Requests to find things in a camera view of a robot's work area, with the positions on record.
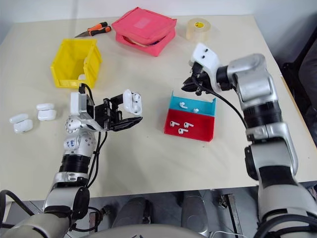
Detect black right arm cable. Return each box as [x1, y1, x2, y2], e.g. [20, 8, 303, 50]
[195, 84, 248, 129]

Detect orange and black pliers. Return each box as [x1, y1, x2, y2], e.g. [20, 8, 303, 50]
[74, 21, 113, 38]

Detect grey robot torso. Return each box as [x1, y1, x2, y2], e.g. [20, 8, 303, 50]
[96, 223, 209, 238]

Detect yellow plastic bin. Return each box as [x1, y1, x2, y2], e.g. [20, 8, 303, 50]
[50, 38, 103, 89]

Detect dark rounded shape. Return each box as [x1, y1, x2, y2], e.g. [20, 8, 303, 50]
[182, 192, 211, 234]
[112, 197, 152, 228]

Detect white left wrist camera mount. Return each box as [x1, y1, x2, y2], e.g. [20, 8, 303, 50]
[69, 91, 96, 119]

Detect metal frame bar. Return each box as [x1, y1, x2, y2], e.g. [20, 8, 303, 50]
[89, 208, 100, 233]
[219, 194, 242, 238]

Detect clear tape roll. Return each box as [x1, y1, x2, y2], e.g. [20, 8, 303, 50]
[186, 17, 212, 42]

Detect red and blue tray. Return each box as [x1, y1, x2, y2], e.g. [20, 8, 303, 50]
[163, 90, 217, 142]

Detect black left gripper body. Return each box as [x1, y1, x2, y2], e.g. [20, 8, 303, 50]
[94, 97, 123, 131]

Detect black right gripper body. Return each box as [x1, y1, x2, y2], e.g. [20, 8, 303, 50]
[189, 61, 213, 95]

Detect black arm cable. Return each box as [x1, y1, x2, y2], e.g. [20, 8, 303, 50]
[78, 83, 108, 189]
[195, 84, 248, 129]

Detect pink fabric pouch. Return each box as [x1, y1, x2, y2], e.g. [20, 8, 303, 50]
[111, 6, 178, 57]

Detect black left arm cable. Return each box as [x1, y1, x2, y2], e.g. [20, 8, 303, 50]
[78, 83, 108, 189]

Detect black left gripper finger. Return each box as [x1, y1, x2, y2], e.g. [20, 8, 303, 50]
[110, 116, 144, 131]
[110, 93, 125, 107]

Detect black thick hose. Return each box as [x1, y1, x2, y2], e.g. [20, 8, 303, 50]
[0, 189, 35, 219]

